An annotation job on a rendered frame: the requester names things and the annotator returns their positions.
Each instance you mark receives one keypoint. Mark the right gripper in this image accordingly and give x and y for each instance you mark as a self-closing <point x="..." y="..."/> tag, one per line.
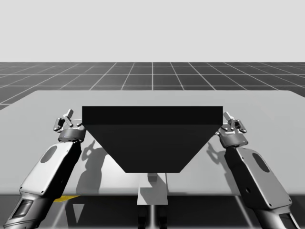
<point x="232" y="139"/>

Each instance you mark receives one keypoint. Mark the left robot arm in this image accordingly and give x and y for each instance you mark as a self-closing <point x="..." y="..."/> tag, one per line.
<point x="47" y="171"/>

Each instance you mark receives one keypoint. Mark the black screen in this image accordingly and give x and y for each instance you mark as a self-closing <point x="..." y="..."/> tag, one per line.
<point x="152" y="138"/>

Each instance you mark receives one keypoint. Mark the grey stand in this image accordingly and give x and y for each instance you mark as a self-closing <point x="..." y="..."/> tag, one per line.
<point x="152" y="190"/>

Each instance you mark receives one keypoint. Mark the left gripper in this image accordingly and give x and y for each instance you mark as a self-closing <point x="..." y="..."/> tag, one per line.
<point x="71" y="135"/>

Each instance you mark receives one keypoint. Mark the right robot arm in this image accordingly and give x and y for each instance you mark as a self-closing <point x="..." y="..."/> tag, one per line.
<point x="256" y="176"/>

